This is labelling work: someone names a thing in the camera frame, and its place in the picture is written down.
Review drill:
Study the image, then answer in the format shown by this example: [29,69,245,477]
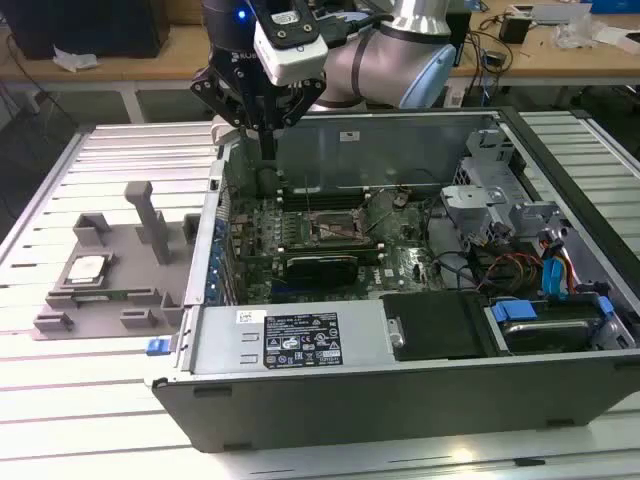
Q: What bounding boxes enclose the open black PC case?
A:
[144,105,640,454]

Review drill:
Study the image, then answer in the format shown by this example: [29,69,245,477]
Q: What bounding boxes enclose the green motherboard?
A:
[222,187,451,305]

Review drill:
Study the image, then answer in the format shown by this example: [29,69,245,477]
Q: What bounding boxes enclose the hard disk in blue carrier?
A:
[483,293,615,357]

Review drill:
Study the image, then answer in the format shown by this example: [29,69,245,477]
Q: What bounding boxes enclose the crumpled white paper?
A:
[51,43,100,74]

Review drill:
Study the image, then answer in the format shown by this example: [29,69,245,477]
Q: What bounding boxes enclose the clear plastic bag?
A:
[551,10,600,51]

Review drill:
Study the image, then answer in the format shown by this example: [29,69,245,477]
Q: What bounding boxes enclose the orange data wire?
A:
[559,249,584,299]

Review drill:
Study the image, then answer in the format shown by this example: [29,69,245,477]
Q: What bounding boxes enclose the black clip RAM slot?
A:
[279,191,366,200]
[279,200,367,210]

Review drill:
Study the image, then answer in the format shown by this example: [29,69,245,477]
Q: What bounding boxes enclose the silver drive bay frame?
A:
[507,199,571,251]

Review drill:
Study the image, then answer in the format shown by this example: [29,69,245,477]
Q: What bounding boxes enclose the CPU socket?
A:
[305,205,369,242]

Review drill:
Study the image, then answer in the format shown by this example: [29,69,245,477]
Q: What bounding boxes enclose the silver topped CPU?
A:
[66,254,109,289]

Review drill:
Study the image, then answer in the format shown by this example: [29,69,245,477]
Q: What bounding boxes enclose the RAM slot beside graphics card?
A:
[277,242,385,252]
[277,249,385,266]

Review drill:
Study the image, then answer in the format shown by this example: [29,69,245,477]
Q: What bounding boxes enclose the black computer box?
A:
[1,0,171,61]

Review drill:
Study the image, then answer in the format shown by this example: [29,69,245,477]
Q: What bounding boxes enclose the white flat box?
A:
[593,24,640,55]

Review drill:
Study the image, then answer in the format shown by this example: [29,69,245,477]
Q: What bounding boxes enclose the silver power supply unit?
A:
[188,298,390,377]

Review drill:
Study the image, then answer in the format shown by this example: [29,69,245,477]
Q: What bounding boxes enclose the black cube adapter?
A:
[498,13,532,45]

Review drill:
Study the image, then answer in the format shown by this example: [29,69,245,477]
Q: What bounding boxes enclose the coloured power wire bundle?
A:
[477,252,546,296]

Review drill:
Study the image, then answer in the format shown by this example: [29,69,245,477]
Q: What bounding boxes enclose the black drive bay cover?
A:
[378,291,490,362]

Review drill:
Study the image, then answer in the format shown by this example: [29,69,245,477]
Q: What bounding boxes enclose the pale grey case handle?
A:
[208,115,242,149]

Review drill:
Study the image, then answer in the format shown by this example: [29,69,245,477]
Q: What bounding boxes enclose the black graphics card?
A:
[282,252,360,292]

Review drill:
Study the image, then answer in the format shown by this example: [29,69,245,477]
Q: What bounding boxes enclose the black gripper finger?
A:
[189,66,270,162]
[268,77,327,162]

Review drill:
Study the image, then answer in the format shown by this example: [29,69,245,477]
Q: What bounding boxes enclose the wooden desk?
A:
[0,22,216,124]
[447,7,640,109]

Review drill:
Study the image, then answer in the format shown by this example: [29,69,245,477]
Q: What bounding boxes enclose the silver metal bracket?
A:
[438,183,507,247]

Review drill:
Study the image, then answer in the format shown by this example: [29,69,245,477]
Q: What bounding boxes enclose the perforated metal drive cage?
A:
[452,127,524,201]

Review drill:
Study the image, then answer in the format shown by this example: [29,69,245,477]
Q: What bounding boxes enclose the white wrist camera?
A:
[252,0,330,87]

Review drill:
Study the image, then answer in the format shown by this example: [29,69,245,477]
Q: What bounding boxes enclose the blue flat data wire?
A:
[540,227,569,302]

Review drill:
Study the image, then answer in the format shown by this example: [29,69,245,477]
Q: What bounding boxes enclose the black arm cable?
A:
[323,10,397,50]

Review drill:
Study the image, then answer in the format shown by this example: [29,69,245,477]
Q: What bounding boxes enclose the grey parts rack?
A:
[32,180,202,342]

